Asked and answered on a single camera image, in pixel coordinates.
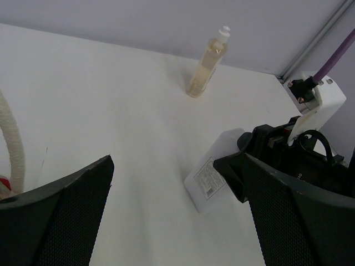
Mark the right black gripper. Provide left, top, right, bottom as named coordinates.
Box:
left=213, top=116, right=354, bottom=203

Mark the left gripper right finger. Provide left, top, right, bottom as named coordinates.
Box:
left=242, top=155, right=354, bottom=265

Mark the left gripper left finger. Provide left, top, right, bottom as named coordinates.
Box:
left=1, top=155, right=114, bottom=265

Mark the white bottle grey cap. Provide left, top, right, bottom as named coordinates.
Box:
left=184, top=128, right=245, bottom=214

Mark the amber liquid bottle white cap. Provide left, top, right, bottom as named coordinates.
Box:
left=186, top=26, right=230, bottom=98

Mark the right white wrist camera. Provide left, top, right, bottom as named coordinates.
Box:
left=283, top=71, right=346, bottom=146

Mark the right aluminium frame post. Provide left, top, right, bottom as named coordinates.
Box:
left=276, top=0, right=354, bottom=84

